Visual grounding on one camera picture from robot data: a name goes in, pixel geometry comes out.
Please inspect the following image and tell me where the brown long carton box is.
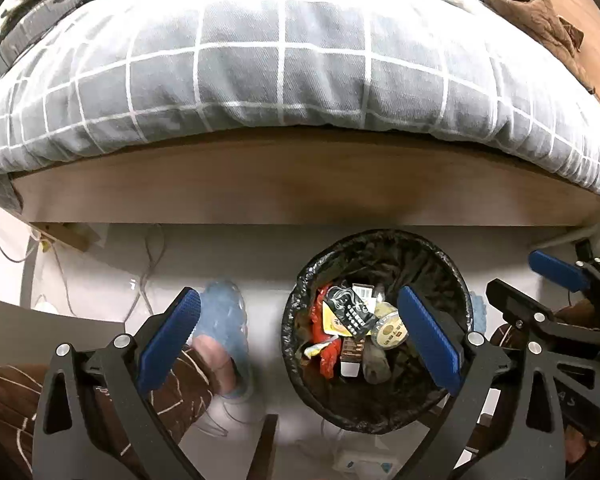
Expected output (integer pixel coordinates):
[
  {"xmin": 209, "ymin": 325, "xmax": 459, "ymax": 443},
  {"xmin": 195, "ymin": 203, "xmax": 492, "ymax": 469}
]
[{"xmin": 340, "ymin": 337, "xmax": 365, "ymax": 378}]

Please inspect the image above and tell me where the person right hand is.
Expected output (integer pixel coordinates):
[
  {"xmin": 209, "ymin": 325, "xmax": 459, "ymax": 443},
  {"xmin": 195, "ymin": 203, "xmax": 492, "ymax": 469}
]
[{"xmin": 556, "ymin": 299, "xmax": 600, "ymax": 477}]

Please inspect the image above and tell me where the red plastic wrapper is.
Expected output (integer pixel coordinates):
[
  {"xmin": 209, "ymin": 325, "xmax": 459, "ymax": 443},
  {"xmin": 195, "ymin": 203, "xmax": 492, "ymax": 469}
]
[{"xmin": 303, "ymin": 285, "xmax": 341, "ymax": 380}]

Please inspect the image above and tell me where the wooden bed frame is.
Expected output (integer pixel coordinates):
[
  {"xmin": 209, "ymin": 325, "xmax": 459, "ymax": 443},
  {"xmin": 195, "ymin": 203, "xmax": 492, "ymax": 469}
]
[{"xmin": 12, "ymin": 127, "xmax": 600, "ymax": 226}]

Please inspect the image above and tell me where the grey checked bed sheet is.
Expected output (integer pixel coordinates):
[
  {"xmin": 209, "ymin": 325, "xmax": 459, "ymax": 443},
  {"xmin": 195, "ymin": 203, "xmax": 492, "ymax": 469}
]
[{"xmin": 0, "ymin": 0, "xmax": 600, "ymax": 210}]

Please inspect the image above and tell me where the brown fleece garment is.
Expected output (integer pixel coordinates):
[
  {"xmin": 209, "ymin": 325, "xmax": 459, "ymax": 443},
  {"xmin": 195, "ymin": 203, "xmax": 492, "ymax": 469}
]
[{"xmin": 486, "ymin": 0, "xmax": 595, "ymax": 94}]

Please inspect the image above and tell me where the clear plastic bag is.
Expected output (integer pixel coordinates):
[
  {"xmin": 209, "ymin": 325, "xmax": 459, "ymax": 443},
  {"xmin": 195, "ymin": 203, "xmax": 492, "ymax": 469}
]
[{"xmin": 362, "ymin": 340, "xmax": 392, "ymax": 385}]

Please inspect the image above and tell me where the yellow white snack wrapper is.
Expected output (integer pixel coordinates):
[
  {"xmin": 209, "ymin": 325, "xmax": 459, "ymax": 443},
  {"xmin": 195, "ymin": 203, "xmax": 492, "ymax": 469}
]
[{"xmin": 303, "ymin": 306, "xmax": 351, "ymax": 360}]

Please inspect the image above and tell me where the black lined trash bin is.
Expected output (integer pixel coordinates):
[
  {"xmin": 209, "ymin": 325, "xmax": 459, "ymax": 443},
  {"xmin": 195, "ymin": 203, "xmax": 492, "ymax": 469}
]
[{"xmin": 280, "ymin": 229, "xmax": 474, "ymax": 434}]

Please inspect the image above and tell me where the black printed sachet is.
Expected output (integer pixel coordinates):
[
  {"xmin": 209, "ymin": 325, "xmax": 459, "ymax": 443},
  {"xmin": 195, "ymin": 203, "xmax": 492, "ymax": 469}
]
[{"xmin": 325, "ymin": 285, "xmax": 377, "ymax": 339}]

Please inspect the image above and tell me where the gold round cup container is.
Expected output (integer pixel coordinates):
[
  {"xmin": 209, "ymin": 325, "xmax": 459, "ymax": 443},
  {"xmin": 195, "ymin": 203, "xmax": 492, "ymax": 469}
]
[{"xmin": 370, "ymin": 301, "xmax": 408, "ymax": 350}]

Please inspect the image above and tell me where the white power strip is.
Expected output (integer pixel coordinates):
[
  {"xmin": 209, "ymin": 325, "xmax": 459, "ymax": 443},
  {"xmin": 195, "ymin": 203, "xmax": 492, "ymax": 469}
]
[{"xmin": 332, "ymin": 450, "xmax": 398, "ymax": 479}]

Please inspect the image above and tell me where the grey hard suitcase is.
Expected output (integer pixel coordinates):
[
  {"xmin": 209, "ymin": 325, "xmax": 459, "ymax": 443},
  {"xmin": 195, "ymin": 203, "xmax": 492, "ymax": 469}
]
[{"xmin": 0, "ymin": 0, "xmax": 92, "ymax": 76}]

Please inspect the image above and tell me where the blue slipper left foot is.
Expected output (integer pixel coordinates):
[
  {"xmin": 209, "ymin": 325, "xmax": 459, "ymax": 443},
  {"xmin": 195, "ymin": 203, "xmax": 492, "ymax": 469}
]
[{"xmin": 190, "ymin": 281, "xmax": 253, "ymax": 402}]

